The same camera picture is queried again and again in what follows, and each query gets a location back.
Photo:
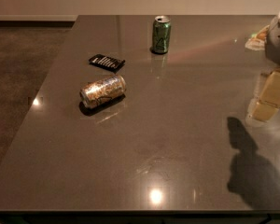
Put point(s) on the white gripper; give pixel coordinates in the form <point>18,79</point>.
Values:
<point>279,41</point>

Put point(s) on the orange soda can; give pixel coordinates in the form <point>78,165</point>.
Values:
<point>102,91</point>

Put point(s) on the green soda can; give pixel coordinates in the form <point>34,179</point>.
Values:
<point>161,31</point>

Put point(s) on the black snack bar wrapper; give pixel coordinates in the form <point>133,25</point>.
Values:
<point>106,62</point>

